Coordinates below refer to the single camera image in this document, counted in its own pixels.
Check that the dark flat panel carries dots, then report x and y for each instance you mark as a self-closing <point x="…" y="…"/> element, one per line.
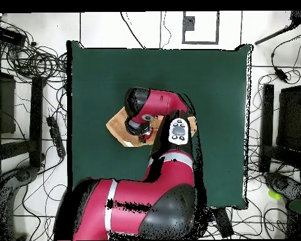
<point x="6" y="105"/>
<point x="291" y="118"/>

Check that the black L-shaped stand foot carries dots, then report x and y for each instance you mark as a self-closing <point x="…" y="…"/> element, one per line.
<point x="36" y="120"/>
<point x="267" y="125"/>

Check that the tan terry towel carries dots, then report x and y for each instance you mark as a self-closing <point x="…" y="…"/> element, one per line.
<point x="118" y="125"/>

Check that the black flat device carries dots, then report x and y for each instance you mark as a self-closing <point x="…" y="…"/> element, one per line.
<point x="224" y="223"/>

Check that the black electronics box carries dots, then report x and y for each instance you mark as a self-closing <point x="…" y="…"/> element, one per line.
<point x="8" y="36"/>

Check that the small grey square plate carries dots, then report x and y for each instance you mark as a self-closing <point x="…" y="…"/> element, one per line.
<point x="189" y="23"/>

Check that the yellow-green ball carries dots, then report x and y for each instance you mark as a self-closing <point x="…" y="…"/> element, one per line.
<point x="274" y="194"/>

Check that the grey square floor frame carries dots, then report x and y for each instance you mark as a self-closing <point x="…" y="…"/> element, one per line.
<point x="217" y="27"/>

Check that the black rod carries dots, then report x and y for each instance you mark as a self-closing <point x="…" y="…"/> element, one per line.
<point x="273" y="35"/>

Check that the dark green table cloth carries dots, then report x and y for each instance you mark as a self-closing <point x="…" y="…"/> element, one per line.
<point x="215" y="100"/>

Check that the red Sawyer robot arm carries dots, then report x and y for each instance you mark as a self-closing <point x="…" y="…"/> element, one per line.
<point x="130" y="198"/>

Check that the black power strip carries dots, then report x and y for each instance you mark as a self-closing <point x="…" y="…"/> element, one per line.
<point x="55" y="136"/>

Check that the black power adapter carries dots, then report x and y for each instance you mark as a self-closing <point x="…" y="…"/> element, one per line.
<point x="281" y="74"/>

